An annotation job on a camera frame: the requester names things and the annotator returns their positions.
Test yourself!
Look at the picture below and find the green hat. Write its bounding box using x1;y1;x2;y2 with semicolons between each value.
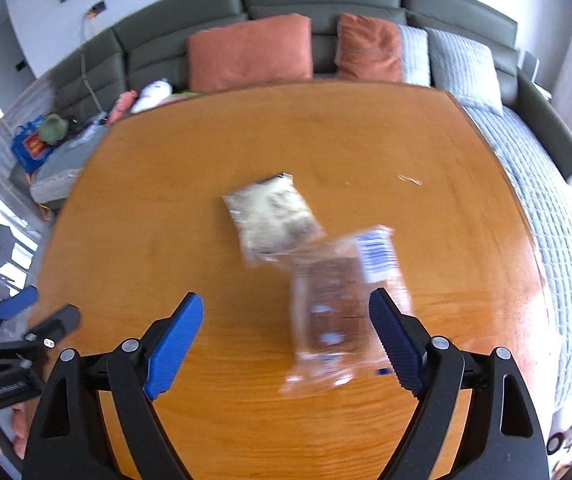
40;114;70;145

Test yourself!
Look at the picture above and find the white box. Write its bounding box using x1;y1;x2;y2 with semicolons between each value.
520;50;542;82

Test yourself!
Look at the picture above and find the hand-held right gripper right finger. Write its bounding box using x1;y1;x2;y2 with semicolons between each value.
368;287;551;480

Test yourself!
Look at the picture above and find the yellow strap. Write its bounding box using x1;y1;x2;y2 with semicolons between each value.
26;172;55;221

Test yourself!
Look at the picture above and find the small orange pillow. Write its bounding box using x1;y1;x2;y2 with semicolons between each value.
335;12;406;83

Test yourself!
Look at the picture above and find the clear blue packet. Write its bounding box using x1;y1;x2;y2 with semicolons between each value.
78;112;107;144

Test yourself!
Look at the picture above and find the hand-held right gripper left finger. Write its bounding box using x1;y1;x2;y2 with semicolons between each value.
22;291;205;480

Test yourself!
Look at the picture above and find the white plush toy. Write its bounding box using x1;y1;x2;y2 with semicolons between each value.
131;78;173;114

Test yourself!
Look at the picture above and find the light blue quilted blanket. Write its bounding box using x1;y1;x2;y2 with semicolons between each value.
458;102;572;412

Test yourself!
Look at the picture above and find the large orange pillow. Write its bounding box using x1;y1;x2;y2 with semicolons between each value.
187;14;314;93

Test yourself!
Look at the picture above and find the clear bag with grey contents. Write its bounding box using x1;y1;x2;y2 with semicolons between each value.
222;172;327;269

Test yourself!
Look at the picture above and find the orange-red soft toy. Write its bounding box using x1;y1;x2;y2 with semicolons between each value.
107;90;137;125

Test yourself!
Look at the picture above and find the clear bag with brown bread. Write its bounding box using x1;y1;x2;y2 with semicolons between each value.
280;225;415;399

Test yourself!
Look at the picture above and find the grey quilted pillow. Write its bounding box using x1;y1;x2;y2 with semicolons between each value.
425;27;505;114

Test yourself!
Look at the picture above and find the grey patterned sofa cover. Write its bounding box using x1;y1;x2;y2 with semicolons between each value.
30;125;110;206

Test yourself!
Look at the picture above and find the blue shopping bag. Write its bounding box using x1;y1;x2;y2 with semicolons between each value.
11;120;50;174

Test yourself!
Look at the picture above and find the grey hanging cable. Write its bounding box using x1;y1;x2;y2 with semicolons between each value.
79;14;107;117

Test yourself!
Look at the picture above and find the white textured pillow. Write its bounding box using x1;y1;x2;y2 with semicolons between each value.
398;24;432;88

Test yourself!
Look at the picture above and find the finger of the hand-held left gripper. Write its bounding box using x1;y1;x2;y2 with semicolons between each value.
0;303;82;362
0;285;40;339

